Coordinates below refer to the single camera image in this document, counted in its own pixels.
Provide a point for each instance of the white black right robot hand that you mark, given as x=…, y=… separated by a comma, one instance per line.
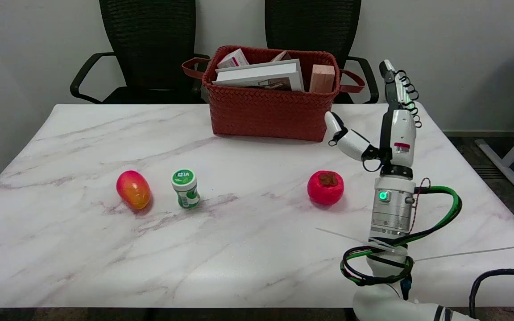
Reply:
x=400, y=129

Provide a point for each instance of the pink white carton box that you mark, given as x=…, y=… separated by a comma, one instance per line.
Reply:
x=234, y=59

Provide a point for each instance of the black mesh office chair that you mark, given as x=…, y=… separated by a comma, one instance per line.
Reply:
x=312, y=26
x=150, y=40

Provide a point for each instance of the green gum jar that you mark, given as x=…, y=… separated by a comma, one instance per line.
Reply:
x=186, y=191

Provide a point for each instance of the wooden block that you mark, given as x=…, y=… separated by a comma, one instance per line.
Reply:
x=322, y=79

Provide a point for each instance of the red yellow toy mango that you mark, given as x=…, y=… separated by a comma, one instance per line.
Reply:
x=133, y=189

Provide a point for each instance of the small pinkish carton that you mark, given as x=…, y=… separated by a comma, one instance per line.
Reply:
x=282, y=56

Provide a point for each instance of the red toy persimmon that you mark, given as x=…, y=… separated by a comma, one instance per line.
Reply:
x=325, y=191

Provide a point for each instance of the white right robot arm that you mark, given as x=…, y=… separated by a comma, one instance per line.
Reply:
x=391, y=209

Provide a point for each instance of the white desk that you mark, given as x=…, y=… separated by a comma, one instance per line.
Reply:
x=502, y=167

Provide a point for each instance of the white book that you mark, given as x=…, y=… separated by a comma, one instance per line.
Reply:
x=261, y=71

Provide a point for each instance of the white zip tie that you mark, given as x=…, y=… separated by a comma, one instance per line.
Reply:
x=466, y=253
x=346, y=237

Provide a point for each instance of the red woven basket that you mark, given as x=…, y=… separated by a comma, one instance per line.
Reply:
x=270, y=113

